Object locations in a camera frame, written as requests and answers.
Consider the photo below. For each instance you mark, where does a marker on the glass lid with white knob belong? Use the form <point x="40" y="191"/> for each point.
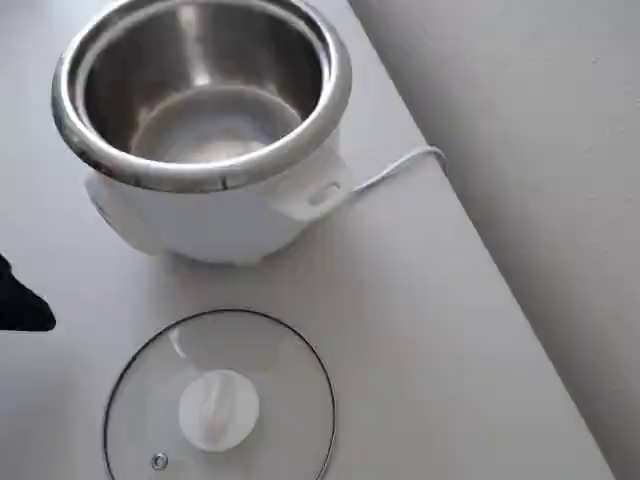
<point x="220" y="405"/>

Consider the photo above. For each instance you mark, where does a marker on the stainless steel inner pot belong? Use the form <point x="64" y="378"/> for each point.
<point x="200" y="65"/>

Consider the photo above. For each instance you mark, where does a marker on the white rice cooker body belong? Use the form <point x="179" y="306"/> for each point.
<point x="200" y="225"/>

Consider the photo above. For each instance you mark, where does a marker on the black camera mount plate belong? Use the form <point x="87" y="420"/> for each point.
<point x="20" y="305"/>

